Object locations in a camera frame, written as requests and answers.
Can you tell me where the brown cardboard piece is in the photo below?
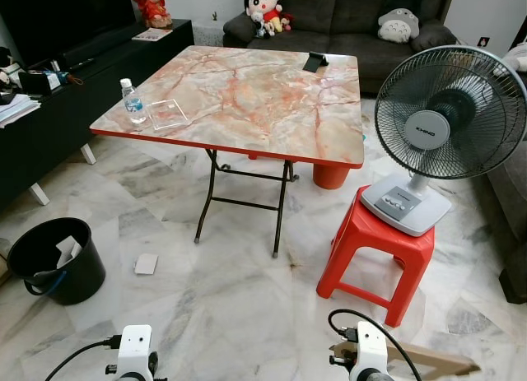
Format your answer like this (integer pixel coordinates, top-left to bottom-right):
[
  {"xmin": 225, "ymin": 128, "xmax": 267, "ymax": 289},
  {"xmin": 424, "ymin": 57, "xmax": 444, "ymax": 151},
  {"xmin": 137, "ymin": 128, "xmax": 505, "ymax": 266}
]
[{"xmin": 329, "ymin": 342, "xmax": 481, "ymax": 378}]

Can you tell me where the white square card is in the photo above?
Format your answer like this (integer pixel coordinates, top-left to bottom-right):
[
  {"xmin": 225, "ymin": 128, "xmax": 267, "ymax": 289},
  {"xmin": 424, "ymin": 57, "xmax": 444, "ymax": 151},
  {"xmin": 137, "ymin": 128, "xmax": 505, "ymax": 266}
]
[{"xmin": 134, "ymin": 253, "xmax": 159, "ymax": 276}]

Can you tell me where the white folded paper box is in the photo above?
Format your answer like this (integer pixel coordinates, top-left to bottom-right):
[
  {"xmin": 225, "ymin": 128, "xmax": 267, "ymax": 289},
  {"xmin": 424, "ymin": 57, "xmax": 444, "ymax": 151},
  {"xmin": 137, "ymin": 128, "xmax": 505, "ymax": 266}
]
[{"xmin": 54, "ymin": 235, "xmax": 83, "ymax": 268}]

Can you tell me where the orange plastic bucket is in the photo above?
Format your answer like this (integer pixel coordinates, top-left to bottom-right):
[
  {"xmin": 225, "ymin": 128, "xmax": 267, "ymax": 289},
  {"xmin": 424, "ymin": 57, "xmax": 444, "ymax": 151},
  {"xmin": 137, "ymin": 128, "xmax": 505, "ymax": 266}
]
[{"xmin": 312, "ymin": 160, "xmax": 352, "ymax": 190}]

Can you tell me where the dark grey armchair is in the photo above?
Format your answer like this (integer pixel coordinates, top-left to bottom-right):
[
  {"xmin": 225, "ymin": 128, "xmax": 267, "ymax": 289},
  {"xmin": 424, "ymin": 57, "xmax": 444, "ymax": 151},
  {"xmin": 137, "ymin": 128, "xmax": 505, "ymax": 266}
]
[{"xmin": 486, "ymin": 44, "xmax": 527, "ymax": 304}]

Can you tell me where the black TV console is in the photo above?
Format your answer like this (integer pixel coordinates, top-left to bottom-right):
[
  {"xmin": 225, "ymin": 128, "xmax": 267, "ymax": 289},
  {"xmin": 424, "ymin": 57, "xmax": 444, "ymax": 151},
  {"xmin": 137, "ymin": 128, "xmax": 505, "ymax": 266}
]
[{"xmin": 0, "ymin": 19, "xmax": 195, "ymax": 207}]

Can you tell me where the grey table fan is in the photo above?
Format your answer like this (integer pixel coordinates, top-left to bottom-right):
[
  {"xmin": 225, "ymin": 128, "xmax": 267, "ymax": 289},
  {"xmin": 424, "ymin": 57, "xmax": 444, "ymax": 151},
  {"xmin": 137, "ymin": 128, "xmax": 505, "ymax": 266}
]
[{"xmin": 360, "ymin": 45, "xmax": 527, "ymax": 237}]

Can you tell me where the clear plastic tray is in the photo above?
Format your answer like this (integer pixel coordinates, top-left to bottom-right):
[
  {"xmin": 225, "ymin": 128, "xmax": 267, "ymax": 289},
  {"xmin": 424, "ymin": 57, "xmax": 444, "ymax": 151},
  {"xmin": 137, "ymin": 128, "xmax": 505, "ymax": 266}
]
[{"xmin": 147, "ymin": 99, "xmax": 192, "ymax": 133}]

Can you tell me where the clear plastic water bottle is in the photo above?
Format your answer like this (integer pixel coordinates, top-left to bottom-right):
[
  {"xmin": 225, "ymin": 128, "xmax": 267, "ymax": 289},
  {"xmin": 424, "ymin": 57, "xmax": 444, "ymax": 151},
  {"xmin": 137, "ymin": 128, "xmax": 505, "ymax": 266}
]
[{"xmin": 120, "ymin": 78, "xmax": 147, "ymax": 124}]

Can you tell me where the marble pattern folding table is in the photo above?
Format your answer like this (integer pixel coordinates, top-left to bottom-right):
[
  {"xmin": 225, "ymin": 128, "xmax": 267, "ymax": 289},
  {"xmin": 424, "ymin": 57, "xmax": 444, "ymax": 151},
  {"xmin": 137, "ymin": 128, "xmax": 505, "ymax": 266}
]
[{"xmin": 89, "ymin": 45, "xmax": 366, "ymax": 258}]

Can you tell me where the white paper stack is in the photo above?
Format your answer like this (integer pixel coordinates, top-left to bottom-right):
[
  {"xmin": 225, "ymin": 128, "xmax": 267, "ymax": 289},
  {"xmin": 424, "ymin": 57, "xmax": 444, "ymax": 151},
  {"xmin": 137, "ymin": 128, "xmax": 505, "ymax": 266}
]
[{"xmin": 0, "ymin": 95, "xmax": 40, "ymax": 128}]

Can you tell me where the black phone stand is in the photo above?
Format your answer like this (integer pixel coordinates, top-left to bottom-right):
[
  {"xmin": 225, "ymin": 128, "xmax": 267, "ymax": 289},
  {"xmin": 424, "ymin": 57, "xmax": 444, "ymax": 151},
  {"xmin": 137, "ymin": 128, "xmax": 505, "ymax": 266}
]
[{"xmin": 302, "ymin": 52, "xmax": 329, "ymax": 73}]

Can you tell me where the small black box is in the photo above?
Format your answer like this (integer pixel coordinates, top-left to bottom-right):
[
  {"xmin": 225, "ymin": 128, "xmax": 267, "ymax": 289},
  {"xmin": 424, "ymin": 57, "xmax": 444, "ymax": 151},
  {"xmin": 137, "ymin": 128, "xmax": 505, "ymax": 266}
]
[{"xmin": 18, "ymin": 68, "xmax": 63, "ymax": 94}]

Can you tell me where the black remote control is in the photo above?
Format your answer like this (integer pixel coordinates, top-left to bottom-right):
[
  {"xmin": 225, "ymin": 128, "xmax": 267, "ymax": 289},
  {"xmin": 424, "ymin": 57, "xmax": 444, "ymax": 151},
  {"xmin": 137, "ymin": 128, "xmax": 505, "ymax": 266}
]
[{"xmin": 62, "ymin": 58, "xmax": 96, "ymax": 73}]

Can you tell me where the pink magazine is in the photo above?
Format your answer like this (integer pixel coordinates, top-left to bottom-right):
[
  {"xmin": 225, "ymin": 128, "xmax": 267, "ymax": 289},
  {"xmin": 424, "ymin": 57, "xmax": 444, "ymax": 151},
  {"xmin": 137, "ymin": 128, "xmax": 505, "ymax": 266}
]
[{"xmin": 132, "ymin": 29, "xmax": 172, "ymax": 42}]

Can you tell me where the black white toy figure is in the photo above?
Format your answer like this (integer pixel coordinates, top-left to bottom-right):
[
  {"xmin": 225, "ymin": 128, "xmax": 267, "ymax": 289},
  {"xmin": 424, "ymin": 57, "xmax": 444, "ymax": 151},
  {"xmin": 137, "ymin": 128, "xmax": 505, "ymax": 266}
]
[{"xmin": 0, "ymin": 48, "xmax": 21, "ymax": 90}]

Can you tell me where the white plush toy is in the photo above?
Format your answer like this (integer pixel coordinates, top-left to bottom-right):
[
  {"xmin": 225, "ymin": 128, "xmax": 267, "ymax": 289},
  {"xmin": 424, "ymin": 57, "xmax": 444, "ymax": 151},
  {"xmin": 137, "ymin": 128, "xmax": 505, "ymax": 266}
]
[{"xmin": 502, "ymin": 44, "xmax": 527, "ymax": 73}]

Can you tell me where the dark grey sofa cushion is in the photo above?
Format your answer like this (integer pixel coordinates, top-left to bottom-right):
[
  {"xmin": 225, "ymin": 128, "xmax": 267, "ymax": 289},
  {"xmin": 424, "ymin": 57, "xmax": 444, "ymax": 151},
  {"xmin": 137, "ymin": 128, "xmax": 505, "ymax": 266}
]
[{"xmin": 409, "ymin": 23, "xmax": 458, "ymax": 53}]

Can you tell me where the white lace covered stool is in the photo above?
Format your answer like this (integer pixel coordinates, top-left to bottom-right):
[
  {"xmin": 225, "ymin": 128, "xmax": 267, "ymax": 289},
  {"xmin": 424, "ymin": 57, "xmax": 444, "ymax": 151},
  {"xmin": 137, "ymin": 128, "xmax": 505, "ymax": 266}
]
[{"xmin": 194, "ymin": 19, "xmax": 227, "ymax": 47}]

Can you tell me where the grey Totoro plush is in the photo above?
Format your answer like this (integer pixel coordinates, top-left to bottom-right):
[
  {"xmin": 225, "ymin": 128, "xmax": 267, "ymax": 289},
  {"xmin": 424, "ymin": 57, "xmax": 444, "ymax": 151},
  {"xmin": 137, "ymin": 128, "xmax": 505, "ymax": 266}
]
[{"xmin": 378, "ymin": 8, "xmax": 421, "ymax": 44}]

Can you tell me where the dark grey sofa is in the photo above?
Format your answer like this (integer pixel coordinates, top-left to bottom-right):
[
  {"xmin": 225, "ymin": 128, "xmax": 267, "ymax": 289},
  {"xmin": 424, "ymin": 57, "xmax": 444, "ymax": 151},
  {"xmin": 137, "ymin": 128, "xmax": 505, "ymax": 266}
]
[{"xmin": 222, "ymin": 0, "xmax": 458, "ymax": 94}]

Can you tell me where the red gold figurine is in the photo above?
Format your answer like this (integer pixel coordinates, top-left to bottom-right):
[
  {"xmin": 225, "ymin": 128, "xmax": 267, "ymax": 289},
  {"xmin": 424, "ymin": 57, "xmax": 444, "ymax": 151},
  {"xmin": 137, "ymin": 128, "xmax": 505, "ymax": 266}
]
[{"xmin": 130, "ymin": 0, "xmax": 174, "ymax": 30}]

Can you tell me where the cartoon boy plush doll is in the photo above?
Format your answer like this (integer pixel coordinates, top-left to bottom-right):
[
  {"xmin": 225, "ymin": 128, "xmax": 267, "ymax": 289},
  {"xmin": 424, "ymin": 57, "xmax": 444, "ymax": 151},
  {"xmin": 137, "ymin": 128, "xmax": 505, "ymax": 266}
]
[{"xmin": 245, "ymin": 0, "xmax": 293, "ymax": 38}]

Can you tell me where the black television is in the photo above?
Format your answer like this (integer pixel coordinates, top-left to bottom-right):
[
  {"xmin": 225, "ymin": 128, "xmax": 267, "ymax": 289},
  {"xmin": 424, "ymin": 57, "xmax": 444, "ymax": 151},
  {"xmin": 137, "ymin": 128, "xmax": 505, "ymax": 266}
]
[{"xmin": 0, "ymin": 0, "xmax": 137, "ymax": 69}]

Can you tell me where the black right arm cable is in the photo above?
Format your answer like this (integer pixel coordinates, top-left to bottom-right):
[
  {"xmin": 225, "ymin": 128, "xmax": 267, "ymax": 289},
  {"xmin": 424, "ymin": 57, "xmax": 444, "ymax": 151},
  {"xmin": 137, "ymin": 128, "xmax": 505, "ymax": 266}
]
[{"xmin": 328, "ymin": 309, "xmax": 422, "ymax": 381}]

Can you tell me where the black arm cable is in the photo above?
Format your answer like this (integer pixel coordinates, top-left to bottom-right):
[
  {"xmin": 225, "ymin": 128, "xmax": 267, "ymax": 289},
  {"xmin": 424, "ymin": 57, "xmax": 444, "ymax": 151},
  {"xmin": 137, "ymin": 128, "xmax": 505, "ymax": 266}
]
[
  {"xmin": 45, "ymin": 336, "xmax": 123, "ymax": 381},
  {"xmin": 328, "ymin": 309, "xmax": 422, "ymax": 381}
]

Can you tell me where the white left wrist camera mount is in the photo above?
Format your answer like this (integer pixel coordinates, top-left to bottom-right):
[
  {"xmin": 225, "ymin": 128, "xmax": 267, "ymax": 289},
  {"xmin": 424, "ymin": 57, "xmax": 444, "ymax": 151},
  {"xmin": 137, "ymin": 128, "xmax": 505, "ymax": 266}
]
[{"xmin": 115, "ymin": 325, "xmax": 156, "ymax": 381}]

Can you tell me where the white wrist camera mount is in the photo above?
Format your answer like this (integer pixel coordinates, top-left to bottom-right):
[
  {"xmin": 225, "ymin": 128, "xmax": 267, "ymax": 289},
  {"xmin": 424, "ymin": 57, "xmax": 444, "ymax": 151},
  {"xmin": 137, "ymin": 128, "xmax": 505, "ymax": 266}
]
[
  {"xmin": 115, "ymin": 325, "xmax": 156, "ymax": 381},
  {"xmin": 352, "ymin": 321, "xmax": 389, "ymax": 375}
]

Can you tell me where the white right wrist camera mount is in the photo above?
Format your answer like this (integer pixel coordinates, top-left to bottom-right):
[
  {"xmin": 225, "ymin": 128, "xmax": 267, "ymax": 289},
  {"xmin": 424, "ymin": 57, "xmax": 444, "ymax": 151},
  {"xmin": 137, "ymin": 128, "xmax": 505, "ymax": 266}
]
[{"xmin": 352, "ymin": 321, "xmax": 389, "ymax": 375}]

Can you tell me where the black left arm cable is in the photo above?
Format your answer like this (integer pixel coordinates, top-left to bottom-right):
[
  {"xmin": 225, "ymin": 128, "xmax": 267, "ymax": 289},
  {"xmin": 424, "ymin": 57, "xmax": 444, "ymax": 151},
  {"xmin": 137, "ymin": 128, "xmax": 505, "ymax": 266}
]
[{"xmin": 45, "ymin": 336, "xmax": 123, "ymax": 381}]

